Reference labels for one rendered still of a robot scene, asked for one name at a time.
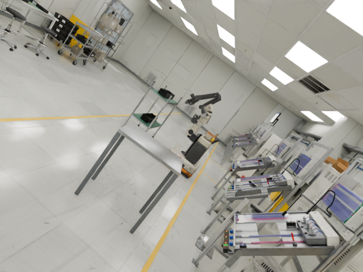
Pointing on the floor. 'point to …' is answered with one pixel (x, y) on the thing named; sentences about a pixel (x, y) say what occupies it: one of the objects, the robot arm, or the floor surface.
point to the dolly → (62, 29)
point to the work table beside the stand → (149, 142)
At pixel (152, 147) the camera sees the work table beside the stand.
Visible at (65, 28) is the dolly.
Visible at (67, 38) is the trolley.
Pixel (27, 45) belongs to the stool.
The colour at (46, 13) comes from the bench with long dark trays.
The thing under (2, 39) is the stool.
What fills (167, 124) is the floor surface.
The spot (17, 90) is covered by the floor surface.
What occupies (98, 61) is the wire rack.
